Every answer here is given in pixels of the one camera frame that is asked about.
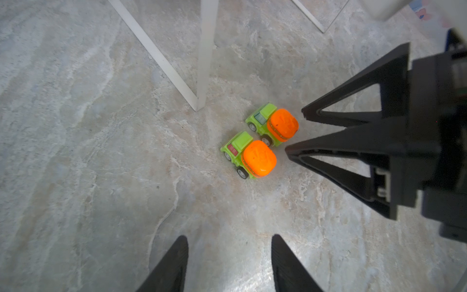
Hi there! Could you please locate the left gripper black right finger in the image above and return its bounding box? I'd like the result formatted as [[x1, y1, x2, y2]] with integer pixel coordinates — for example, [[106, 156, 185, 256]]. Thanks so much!
[[271, 234, 323, 292]]

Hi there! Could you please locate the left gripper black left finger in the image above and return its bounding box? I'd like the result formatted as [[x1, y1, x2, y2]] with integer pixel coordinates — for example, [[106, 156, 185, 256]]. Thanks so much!
[[136, 236, 189, 292]]

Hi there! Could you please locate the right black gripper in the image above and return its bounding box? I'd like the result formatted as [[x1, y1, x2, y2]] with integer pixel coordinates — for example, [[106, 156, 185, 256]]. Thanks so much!
[[285, 29, 467, 242]]

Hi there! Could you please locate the wooden two-tier white-frame shelf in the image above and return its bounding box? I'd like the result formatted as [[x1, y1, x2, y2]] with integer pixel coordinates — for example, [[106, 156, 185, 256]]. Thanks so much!
[[111, 1, 346, 111]]

